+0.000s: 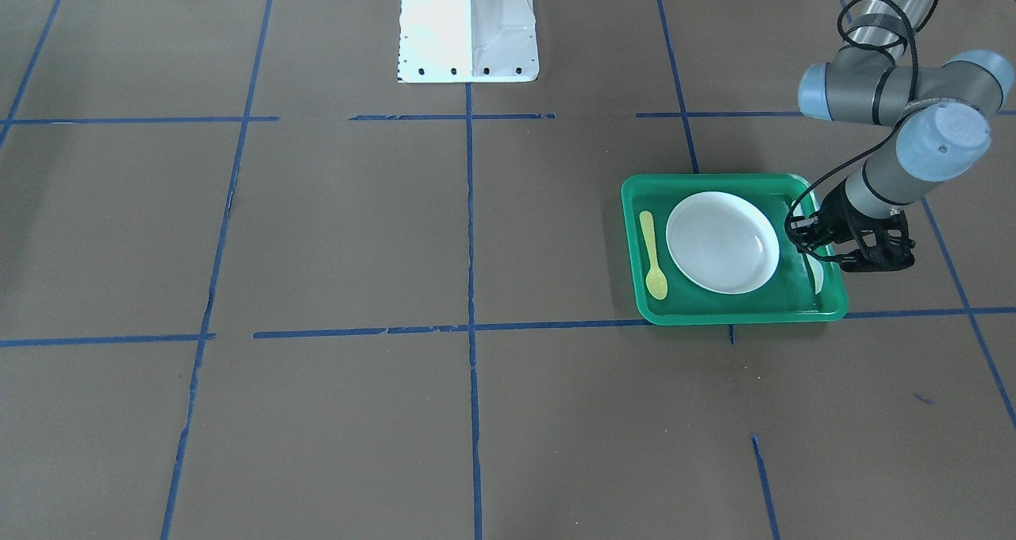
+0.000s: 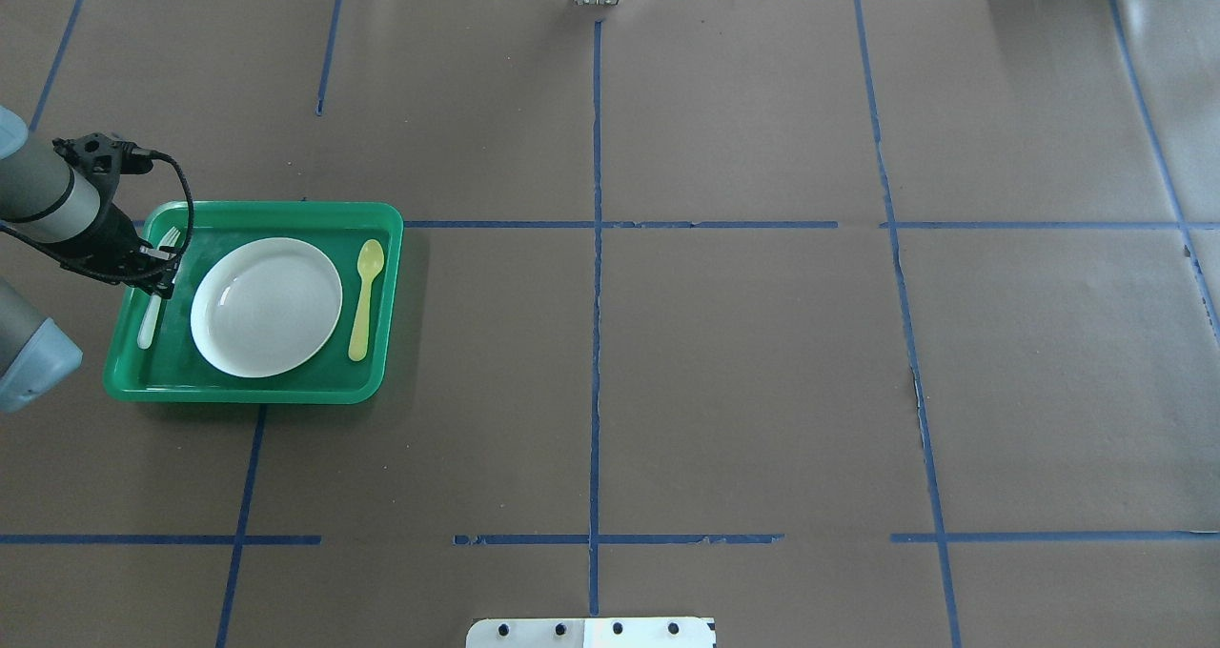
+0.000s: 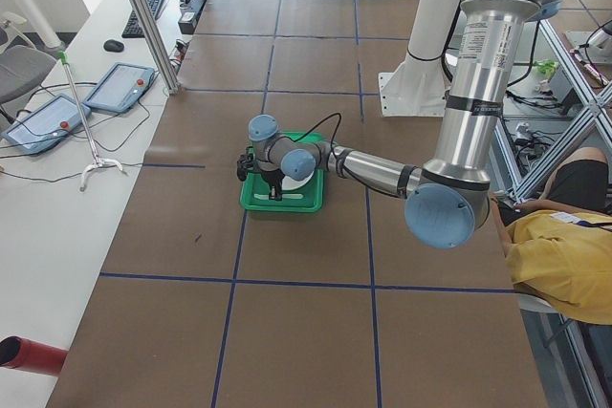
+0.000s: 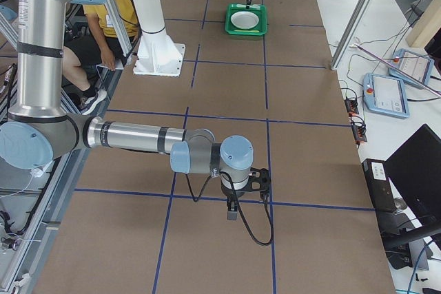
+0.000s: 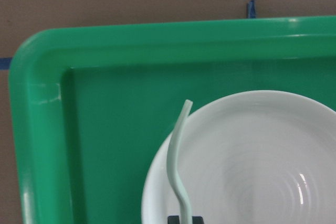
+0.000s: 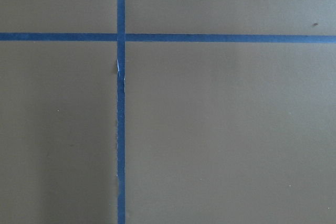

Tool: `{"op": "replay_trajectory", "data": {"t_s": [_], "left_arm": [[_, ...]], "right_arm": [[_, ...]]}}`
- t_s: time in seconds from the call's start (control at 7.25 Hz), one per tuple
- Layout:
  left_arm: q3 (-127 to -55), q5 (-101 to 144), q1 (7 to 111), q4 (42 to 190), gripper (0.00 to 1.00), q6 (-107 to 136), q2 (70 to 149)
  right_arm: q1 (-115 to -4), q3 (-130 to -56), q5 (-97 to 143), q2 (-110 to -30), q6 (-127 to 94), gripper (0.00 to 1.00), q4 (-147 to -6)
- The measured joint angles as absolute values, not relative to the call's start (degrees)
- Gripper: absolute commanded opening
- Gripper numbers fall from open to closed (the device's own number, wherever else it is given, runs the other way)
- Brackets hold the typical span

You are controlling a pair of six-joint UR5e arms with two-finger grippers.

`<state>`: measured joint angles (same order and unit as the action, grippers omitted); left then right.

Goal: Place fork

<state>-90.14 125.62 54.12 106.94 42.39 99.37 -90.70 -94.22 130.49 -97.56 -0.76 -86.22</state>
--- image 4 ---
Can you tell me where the green plastic tray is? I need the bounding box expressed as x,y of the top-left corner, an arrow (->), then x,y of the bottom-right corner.
225,3 -> 267,36

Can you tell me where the black mini computer box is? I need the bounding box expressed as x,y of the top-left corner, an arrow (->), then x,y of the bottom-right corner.
362,158 -> 397,213

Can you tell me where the white round plate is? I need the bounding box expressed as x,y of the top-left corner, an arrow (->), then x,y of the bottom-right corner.
230,11 -> 260,30

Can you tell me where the far blue teach pendant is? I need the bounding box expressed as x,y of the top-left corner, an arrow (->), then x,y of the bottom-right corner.
390,48 -> 435,85

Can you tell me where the black camera cable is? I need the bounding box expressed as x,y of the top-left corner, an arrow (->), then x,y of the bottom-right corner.
185,171 -> 275,247

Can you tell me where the wooden board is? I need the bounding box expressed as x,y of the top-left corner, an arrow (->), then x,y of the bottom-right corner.
406,0 -> 440,48

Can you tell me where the blue teach pendant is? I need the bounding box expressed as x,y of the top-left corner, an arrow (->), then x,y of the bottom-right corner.
390,48 -> 435,85
362,73 -> 410,118

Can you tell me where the seated person yellow shirt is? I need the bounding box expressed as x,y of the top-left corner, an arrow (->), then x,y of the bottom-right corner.
63,0 -> 139,115

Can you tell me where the black computer monitor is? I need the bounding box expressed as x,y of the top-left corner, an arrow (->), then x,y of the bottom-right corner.
383,124 -> 440,250

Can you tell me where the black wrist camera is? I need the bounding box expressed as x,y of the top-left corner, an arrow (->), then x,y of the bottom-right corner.
248,167 -> 271,202

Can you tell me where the near blue teach pendant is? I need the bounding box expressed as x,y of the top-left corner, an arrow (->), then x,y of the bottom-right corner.
362,73 -> 410,118

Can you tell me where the white camera stand pillar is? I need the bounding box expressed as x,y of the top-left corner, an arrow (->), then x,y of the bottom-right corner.
133,0 -> 185,77

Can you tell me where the near orange black hub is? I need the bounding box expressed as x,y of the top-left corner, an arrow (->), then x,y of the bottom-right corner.
349,115 -> 367,145

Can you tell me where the aluminium frame post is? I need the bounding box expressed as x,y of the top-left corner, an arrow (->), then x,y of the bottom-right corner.
330,0 -> 372,70

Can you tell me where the yellow plastic spoon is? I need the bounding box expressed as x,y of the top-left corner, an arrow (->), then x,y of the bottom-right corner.
231,30 -> 264,36

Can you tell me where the far orange black hub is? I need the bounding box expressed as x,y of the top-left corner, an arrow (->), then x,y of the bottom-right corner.
344,97 -> 359,115

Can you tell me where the orange black hub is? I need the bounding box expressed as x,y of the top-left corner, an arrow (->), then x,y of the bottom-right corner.
344,97 -> 359,115
349,115 -> 367,145

